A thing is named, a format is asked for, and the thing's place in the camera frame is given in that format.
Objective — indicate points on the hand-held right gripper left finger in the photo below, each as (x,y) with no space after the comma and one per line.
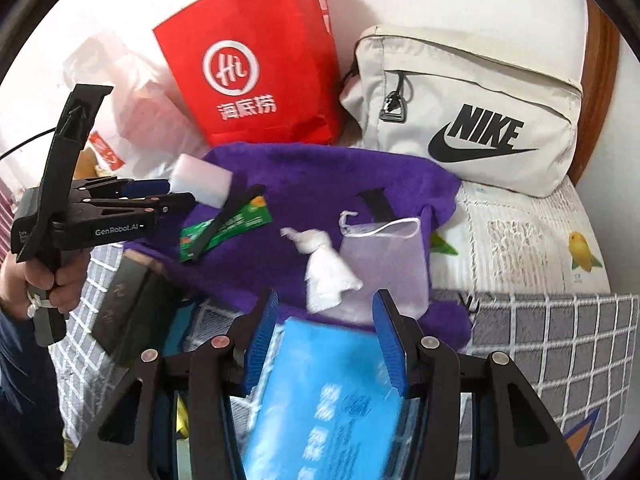
(262,340)

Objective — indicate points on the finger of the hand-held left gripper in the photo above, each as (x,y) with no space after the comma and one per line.
(175,202)
(145,187)

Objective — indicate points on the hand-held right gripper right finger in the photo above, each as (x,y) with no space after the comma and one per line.
(392,345)

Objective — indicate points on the white sponge block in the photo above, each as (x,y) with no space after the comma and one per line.
(202,180)

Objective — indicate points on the blue tissue pack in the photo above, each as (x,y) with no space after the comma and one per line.
(325,360)

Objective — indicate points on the green snack packet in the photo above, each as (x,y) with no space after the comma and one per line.
(242,220)

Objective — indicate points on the white cloth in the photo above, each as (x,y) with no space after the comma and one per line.
(325,270)

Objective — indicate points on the beige shoulder bag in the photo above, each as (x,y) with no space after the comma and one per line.
(450,85)

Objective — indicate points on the person's left forearm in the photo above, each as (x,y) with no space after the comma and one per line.
(25,385)

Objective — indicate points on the person's left hand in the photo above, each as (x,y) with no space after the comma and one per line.
(30,285)

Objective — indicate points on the black flat strip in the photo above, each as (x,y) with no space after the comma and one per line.
(220,225)

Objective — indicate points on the dark green box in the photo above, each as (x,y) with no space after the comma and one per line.
(125,310)

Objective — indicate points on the white plastic bag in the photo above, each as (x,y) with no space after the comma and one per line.
(135,100)

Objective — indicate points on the teal blue packet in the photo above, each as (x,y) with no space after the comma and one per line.
(175,330)

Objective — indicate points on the red striped cloth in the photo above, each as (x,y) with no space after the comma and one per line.
(6,210)

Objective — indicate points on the purple towel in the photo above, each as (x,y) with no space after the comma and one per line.
(300,175)

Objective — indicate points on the grey plaid quilt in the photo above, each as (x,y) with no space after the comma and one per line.
(550,335)

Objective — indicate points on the red paper bag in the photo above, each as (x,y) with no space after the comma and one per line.
(270,60)

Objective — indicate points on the wooden headboard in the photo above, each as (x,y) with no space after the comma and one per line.
(600,85)

